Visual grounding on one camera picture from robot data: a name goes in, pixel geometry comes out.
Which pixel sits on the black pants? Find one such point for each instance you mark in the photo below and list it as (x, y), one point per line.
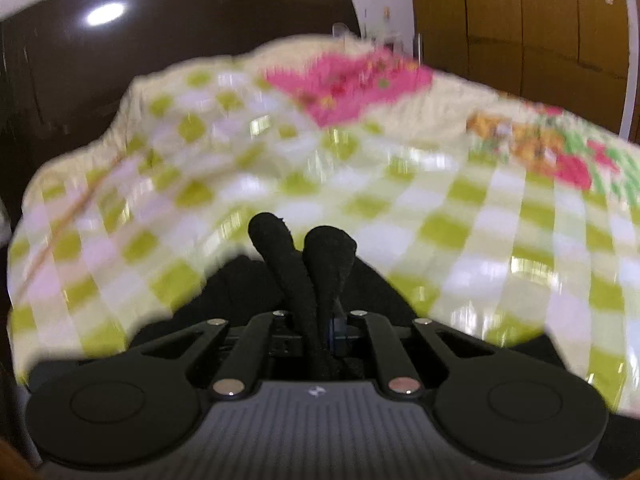
(325, 260)

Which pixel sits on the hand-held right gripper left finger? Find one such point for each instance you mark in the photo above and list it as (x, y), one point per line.
(260, 335)

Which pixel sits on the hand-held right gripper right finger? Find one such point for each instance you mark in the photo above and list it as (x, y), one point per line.
(369, 334)

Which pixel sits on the wooden wardrobe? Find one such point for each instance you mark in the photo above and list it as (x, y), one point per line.
(525, 25)

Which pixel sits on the checked printed blanket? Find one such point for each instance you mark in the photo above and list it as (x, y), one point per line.
(350, 185)

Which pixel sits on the dark wooden headboard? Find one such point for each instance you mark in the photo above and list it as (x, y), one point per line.
(150, 70)

